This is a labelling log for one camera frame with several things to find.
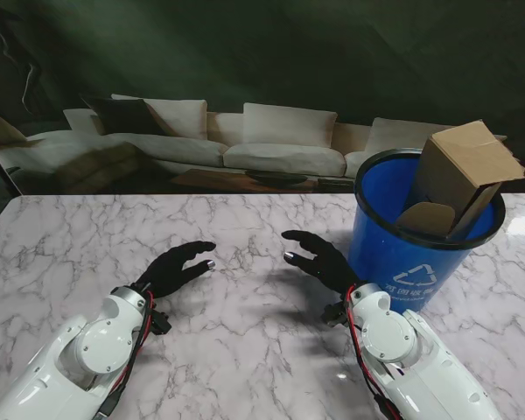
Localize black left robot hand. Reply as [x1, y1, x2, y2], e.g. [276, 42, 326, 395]
[135, 240, 218, 300]

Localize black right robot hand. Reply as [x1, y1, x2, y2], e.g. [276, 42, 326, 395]
[281, 230, 368, 293]

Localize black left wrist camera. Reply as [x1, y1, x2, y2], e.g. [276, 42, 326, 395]
[149, 307, 172, 337]

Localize blue recycling bin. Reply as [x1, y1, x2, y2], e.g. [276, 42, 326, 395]
[347, 148, 507, 312]

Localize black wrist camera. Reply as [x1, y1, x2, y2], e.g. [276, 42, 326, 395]
[149, 307, 172, 337]
[322, 303, 349, 328]

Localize brown cardboard box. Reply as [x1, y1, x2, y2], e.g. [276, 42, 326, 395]
[394, 120, 525, 242]

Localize red black right arm cable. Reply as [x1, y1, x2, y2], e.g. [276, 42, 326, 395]
[343, 286, 406, 420]

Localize printed sofa backdrop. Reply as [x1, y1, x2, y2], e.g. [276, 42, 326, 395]
[0, 0, 525, 196]

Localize red black left arm cable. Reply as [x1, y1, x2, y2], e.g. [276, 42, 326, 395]
[94, 289, 155, 419]

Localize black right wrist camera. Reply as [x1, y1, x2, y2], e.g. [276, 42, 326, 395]
[322, 303, 349, 328]

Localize red black arm cable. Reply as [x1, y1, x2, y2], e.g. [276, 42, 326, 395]
[94, 289, 155, 419]
[343, 286, 406, 420]

